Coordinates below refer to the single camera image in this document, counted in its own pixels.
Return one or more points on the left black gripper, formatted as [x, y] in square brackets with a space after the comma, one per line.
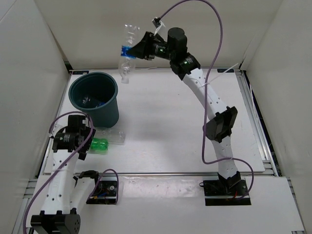
[86, 133]

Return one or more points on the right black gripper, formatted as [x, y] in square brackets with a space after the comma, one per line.
[143, 49]

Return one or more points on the tall blue-label water bottle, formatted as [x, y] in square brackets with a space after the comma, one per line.
[127, 63]

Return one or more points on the green plastic soda bottle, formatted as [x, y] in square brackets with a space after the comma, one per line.
[99, 145]

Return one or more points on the short blue-label water bottle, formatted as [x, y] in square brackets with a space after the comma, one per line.
[100, 104]

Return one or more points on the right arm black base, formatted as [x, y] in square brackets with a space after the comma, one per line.
[216, 194]

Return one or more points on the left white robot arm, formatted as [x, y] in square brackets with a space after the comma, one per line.
[66, 193]

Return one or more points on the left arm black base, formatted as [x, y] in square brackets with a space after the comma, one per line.
[105, 193]

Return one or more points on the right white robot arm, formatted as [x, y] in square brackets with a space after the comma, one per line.
[221, 117]

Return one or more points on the dark teal plastic bin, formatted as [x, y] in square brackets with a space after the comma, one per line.
[85, 92]

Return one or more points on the clear crushed plastic bottle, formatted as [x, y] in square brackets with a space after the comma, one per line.
[113, 136]

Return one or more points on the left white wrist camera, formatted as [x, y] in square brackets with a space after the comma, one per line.
[55, 130]

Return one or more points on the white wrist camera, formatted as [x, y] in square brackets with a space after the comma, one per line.
[159, 25]
[55, 130]

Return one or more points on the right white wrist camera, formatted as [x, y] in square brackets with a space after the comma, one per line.
[159, 25]

